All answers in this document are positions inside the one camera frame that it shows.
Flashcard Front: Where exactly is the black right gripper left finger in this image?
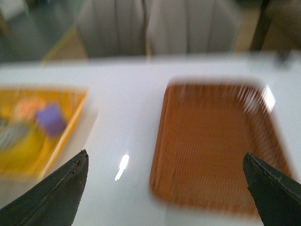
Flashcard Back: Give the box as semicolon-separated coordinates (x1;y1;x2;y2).
0;150;89;226

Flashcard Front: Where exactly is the purple foam cube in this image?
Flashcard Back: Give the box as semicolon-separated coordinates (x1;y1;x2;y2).
35;103;67;137

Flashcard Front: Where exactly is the grey chair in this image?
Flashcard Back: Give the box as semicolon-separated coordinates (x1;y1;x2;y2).
76;0;146;58
147;0;242;55

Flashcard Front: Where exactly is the clear tape roll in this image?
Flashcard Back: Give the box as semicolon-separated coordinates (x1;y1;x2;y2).
0;123;30;152

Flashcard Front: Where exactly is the yellow wicker basket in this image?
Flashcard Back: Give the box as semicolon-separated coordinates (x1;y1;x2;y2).
0;86;88;179

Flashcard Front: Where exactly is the brown wicker basket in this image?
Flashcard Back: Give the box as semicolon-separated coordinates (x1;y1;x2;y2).
150;81;295;217

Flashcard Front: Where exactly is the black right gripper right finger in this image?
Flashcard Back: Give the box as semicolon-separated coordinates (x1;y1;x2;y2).
243;153;301;226

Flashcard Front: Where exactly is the left grey chair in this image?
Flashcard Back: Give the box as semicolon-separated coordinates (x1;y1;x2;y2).
76;0;146;58

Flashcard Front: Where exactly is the right grey chair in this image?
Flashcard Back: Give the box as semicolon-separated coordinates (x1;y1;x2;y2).
147;0;242;55

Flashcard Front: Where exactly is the toy croissant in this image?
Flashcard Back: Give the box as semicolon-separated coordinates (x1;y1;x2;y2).
14;97;46;120

